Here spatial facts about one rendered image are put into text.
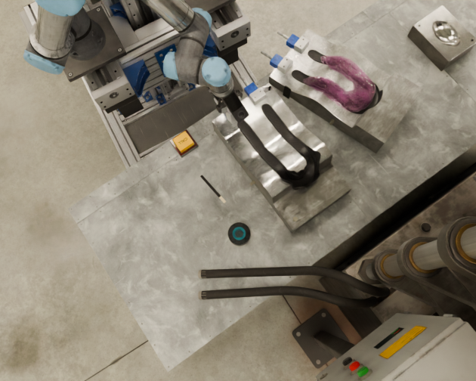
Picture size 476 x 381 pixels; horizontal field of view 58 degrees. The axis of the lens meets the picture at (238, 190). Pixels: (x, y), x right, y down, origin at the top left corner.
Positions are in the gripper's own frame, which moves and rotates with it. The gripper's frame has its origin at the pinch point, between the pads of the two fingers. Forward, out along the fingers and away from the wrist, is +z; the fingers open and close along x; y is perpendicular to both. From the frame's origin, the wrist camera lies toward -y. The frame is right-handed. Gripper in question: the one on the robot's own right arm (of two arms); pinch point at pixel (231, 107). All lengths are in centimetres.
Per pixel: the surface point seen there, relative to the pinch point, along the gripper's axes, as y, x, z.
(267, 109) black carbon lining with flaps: -6.9, -10.4, 6.6
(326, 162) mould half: -35.6, -15.0, 1.9
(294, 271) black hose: -58, 16, -7
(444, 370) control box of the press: -81, 3, -65
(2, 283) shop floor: 18, 153, 77
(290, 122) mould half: -16.0, -14.3, 6.1
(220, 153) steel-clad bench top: -8.4, 13.0, 11.8
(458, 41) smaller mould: -28, -86, 17
